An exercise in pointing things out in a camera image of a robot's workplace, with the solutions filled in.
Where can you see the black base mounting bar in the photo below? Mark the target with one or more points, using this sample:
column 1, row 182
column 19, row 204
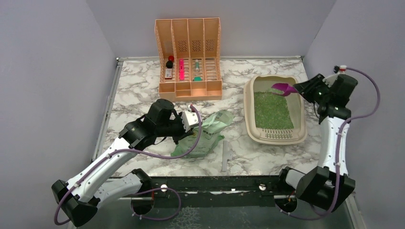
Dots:
column 208, row 191

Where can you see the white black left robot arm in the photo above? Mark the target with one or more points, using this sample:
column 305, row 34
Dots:
column 83, row 195

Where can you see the green white glue stick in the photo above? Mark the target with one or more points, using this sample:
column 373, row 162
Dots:
column 197, row 65

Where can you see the red and black stamp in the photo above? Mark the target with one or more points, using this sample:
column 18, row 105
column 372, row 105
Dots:
column 170, row 62

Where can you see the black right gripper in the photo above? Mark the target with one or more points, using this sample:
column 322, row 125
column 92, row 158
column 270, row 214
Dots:
column 308, row 86

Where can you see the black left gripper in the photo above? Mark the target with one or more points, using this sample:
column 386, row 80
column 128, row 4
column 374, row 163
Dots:
column 182, row 131

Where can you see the green litter bag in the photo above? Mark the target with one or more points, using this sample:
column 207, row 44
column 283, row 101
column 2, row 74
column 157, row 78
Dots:
column 212, row 126

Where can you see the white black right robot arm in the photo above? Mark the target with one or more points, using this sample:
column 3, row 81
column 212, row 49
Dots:
column 328, row 184

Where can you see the orange plastic file organizer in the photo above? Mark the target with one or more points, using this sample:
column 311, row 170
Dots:
column 190, row 39

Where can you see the purple litter scoop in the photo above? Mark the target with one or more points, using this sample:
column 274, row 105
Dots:
column 284, row 88

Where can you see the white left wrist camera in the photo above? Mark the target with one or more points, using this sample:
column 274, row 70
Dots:
column 189, row 119

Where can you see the beige litter box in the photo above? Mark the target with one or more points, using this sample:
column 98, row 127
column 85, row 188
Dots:
column 270, row 118

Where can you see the red white small box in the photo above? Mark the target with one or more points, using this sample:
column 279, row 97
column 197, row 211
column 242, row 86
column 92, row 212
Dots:
column 168, row 74

